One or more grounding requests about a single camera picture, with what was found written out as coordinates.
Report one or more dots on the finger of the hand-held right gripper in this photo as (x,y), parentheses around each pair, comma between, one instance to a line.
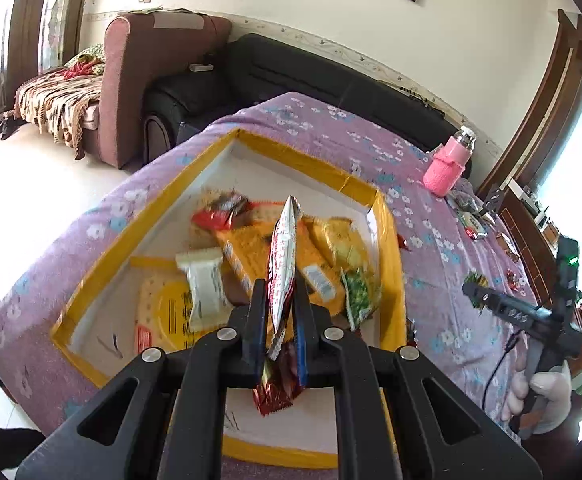
(501,305)

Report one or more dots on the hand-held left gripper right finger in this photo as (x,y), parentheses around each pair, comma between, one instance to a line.
(302,355)

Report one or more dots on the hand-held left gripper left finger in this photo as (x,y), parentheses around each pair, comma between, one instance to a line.
(256,320)

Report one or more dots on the small green candy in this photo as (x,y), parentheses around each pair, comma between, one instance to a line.
(472,277)

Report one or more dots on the white snack packet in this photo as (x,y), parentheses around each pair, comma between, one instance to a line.
(203,285)

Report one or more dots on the orange cracker packet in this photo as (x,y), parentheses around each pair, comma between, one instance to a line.
(251,255)

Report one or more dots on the white and red sachet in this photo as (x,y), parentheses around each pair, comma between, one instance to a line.
(283,260)

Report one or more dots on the green snack packet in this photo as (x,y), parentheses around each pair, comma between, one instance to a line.
(361,295)

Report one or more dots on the red and dark snack packet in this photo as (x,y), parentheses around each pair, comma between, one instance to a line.
(216,215)

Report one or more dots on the golden cracker packet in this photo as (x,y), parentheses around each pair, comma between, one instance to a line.
(341,242)

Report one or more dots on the white box with yellow tape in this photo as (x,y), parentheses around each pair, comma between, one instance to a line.
(171,230)

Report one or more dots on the person's right hand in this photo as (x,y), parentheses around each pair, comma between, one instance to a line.
(556,390)

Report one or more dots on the small red candy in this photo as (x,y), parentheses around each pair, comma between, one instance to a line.
(404,243)
(513,280)

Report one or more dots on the green and white packet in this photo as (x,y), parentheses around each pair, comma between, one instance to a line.
(471,221)

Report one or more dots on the yellow cracker packet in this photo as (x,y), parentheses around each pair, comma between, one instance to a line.
(163,310)

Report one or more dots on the dark clear packet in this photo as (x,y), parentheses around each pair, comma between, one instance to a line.
(463,200)

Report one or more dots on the pink bottle with knit sleeve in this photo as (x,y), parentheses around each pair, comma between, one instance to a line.
(443,167)

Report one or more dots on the black sofa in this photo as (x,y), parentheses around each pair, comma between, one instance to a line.
(271,65)

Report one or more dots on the grey remote control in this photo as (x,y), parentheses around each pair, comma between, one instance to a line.
(201,66)

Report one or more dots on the maroon armchair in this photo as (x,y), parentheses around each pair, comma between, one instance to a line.
(136,75)

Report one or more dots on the patterned blanket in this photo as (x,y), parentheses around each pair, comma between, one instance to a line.
(51,100)

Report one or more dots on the red floral cloth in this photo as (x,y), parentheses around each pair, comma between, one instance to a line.
(86,59)

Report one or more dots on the wooden glass door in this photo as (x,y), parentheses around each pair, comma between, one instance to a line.
(26,35)

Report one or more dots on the wooden window frame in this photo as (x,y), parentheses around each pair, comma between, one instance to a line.
(556,90)

